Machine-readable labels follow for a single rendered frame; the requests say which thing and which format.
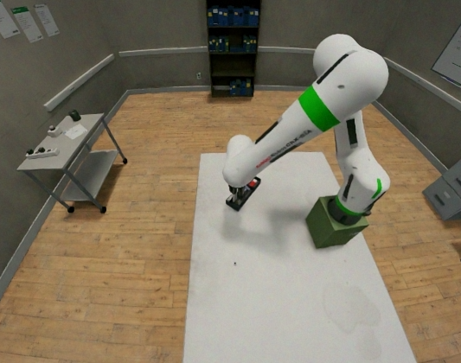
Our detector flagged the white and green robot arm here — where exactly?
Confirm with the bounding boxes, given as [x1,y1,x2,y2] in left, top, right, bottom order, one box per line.
[222,34,390,226]

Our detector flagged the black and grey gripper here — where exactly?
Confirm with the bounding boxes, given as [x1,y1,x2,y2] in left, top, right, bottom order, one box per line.
[228,185,250,205]

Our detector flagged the dark grey three-compartment bin rack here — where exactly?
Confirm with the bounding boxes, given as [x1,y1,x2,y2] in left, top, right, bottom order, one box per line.
[226,176,261,211]

